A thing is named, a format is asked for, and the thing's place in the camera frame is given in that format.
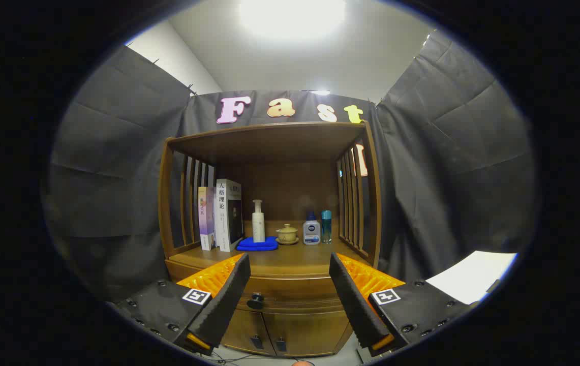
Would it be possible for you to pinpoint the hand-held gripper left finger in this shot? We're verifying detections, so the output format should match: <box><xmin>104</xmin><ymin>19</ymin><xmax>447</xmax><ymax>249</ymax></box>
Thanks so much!
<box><xmin>109</xmin><ymin>253</ymin><xmax>251</xmax><ymax>356</ymax></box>

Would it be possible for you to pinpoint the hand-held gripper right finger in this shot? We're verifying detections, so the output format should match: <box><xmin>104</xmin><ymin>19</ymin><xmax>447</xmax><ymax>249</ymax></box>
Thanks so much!
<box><xmin>329</xmin><ymin>253</ymin><xmax>478</xmax><ymax>357</ymax></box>

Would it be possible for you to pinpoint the wooden drawer with black knob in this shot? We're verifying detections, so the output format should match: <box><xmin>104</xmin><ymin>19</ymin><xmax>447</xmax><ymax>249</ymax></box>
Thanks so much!
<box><xmin>167</xmin><ymin>262</ymin><xmax>354</xmax><ymax>313</ymax></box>

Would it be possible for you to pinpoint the wooden cabinet door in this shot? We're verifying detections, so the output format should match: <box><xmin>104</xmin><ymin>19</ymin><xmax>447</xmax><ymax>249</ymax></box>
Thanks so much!
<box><xmin>264</xmin><ymin>311</ymin><xmax>352</xmax><ymax>357</ymax></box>
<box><xmin>221</xmin><ymin>309</ymin><xmax>276</xmax><ymax>356</ymax></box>

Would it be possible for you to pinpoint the wooden countertop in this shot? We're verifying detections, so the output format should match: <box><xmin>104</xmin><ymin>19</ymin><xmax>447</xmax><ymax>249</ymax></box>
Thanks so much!
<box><xmin>167</xmin><ymin>239</ymin><xmax>372</xmax><ymax>279</ymax></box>

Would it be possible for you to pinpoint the wooden cabinet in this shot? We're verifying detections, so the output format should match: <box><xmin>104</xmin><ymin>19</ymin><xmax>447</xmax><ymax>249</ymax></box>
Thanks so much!
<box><xmin>158</xmin><ymin>121</ymin><xmax>383</xmax><ymax>357</ymax></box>

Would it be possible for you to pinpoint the blue folded cloth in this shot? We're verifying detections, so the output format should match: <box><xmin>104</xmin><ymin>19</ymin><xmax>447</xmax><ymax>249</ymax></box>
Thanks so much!
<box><xmin>236</xmin><ymin>236</ymin><xmax>279</xmax><ymax>252</ymax></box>

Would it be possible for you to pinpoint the white pump bottle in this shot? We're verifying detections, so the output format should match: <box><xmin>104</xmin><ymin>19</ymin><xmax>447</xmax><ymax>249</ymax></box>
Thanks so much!
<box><xmin>252</xmin><ymin>199</ymin><xmax>266</xmax><ymax>243</ymax></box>

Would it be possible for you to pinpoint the white book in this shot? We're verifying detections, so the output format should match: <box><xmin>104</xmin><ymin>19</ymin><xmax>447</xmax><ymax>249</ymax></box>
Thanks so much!
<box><xmin>215</xmin><ymin>178</ymin><xmax>243</xmax><ymax>252</ymax></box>

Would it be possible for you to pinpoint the white bottle with blue cap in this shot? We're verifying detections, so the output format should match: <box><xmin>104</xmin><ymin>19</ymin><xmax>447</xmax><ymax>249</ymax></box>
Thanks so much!
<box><xmin>303</xmin><ymin>211</ymin><xmax>321</xmax><ymax>246</ymax></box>

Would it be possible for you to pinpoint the purple book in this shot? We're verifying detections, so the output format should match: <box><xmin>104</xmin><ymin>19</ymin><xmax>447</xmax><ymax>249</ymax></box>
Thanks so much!
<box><xmin>198</xmin><ymin>187</ymin><xmax>217</xmax><ymax>251</ymax></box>

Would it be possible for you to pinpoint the beige lidded teacup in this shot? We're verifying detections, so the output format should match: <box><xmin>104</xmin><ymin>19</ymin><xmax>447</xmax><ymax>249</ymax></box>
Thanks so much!
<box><xmin>276</xmin><ymin>224</ymin><xmax>299</xmax><ymax>246</ymax></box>

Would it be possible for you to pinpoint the white sheet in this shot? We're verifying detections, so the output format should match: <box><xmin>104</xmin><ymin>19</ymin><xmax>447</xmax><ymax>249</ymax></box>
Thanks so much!
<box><xmin>424</xmin><ymin>250</ymin><xmax>518</xmax><ymax>304</ymax></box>

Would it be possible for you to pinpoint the black backdrop cloth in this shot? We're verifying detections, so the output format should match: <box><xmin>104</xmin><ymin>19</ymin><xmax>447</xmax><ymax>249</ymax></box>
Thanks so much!
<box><xmin>41</xmin><ymin>30</ymin><xmax>539</xmax><ymax>306</ymax></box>

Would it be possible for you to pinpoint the ceiling light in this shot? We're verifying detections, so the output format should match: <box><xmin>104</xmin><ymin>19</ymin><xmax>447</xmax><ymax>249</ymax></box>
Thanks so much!
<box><xmin>239</xmin><ymin>0</ymin><xmax>346</xmax><ymax>40</ymax></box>

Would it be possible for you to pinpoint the black cable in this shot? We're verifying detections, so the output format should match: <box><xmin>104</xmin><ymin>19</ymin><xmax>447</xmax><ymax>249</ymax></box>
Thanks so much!
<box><xmin>201</xmin><ymin>353</ymin><xmax>290</xmax><ymax>365</ymax></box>

